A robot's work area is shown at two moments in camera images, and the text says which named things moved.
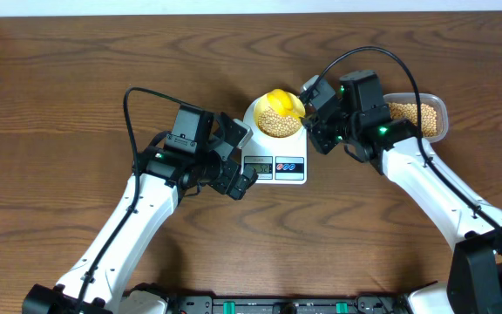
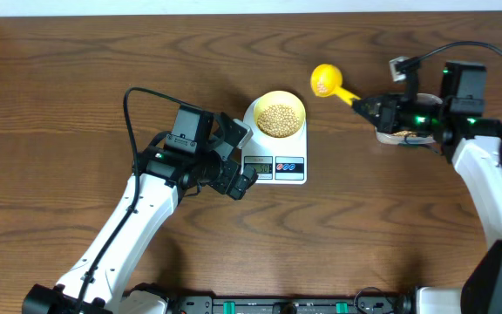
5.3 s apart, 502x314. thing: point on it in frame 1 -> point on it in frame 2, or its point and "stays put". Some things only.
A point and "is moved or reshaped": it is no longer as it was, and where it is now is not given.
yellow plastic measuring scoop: x=286 y=102 is moved or reshaped
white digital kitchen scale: x=275 y=160 stays put
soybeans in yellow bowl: x=274 y=125 stays put
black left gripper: x=223 y=184 stays put
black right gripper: x=315 y=130 -> x=390 y=108
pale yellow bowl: x=274 y=124 stays put
